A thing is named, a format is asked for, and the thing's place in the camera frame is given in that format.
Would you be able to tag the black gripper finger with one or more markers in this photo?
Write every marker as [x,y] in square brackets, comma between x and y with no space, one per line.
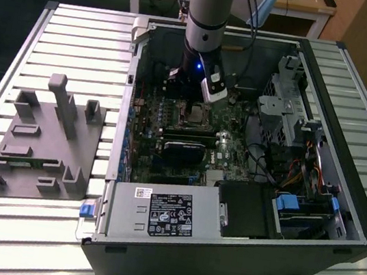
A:
[195,106]

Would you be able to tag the silver CPU plate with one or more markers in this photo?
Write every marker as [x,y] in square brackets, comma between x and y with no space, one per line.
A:
[199,117]

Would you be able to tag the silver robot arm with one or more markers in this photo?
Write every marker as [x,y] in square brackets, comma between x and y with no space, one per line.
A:
[207,9]

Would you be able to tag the CPU socket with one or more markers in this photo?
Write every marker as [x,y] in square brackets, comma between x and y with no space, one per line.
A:
[202,127]

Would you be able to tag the black RAM stick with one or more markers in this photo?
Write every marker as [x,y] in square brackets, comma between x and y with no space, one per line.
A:
[191,132]

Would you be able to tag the black graphics card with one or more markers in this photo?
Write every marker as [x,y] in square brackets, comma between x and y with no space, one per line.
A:
[185,151]

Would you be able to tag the green motherboard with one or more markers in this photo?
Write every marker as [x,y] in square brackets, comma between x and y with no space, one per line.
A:
[229,151]

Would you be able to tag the silver chipset heatsink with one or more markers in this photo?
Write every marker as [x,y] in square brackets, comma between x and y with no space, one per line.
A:
[215,177]

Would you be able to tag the metal drive cage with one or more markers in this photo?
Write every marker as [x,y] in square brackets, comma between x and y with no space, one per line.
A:
[277,110]

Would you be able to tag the black plastic shroud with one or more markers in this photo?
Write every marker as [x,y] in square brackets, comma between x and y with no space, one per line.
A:
[245,209]

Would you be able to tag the grey power supply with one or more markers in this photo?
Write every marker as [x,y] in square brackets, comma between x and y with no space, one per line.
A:
[125,205]

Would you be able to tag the hard disk in blue carrier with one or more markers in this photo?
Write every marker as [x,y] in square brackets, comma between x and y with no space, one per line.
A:
[286,203]

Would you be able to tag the blue case latch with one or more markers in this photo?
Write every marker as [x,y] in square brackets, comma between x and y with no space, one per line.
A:
[87,209]

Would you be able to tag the grey parts rack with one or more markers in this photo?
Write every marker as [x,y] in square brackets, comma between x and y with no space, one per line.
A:
[47,145]

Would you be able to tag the black PC case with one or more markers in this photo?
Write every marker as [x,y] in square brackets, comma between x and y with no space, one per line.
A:
[184,269]

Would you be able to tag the blue plastic clip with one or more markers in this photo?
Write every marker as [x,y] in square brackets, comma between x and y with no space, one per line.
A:
[333,206]

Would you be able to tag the green RAM stick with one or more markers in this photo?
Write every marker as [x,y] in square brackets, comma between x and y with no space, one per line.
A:
[21,162]

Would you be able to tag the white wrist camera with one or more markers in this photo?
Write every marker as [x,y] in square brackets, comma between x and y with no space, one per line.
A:
[215,88]

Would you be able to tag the grey case bracket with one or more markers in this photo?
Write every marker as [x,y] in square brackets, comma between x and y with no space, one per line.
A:
[140,29]

